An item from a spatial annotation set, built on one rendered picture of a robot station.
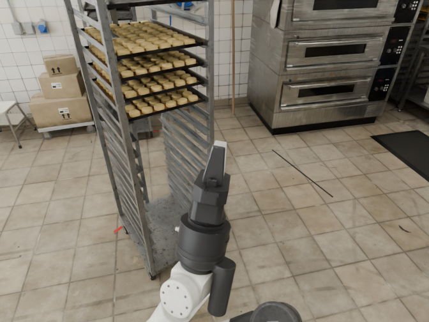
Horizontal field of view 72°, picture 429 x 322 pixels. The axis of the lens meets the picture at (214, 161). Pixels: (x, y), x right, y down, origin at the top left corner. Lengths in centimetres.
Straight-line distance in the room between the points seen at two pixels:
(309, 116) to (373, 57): 90
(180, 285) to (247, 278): 170
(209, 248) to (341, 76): 335
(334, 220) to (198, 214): 230
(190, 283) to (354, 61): 340
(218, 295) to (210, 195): 19
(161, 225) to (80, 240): 67
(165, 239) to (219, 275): 172
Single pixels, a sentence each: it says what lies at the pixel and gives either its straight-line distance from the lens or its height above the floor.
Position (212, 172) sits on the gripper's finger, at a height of 156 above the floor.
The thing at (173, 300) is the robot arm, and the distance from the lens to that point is 55.
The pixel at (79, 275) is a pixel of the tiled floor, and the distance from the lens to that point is 240.
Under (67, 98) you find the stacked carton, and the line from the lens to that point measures 383.
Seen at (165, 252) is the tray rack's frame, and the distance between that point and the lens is 217.
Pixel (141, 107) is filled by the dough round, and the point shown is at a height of 124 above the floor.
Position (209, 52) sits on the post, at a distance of 144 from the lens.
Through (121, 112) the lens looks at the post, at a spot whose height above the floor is 128.
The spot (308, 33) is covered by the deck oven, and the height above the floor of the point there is 116.
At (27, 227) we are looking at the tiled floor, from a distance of 291.
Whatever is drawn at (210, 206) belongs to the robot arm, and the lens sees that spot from 47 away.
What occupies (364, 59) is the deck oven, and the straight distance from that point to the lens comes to 379.
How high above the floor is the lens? 184
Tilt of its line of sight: 35 degrees down
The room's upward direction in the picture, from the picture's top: straight up
